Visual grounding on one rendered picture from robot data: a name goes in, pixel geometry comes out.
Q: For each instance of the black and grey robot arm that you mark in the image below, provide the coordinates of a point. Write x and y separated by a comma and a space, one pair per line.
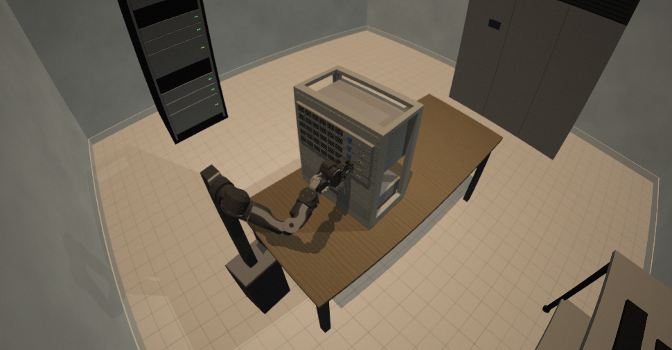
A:
237, 202

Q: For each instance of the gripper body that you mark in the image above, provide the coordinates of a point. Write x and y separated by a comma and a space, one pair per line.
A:
327, 170

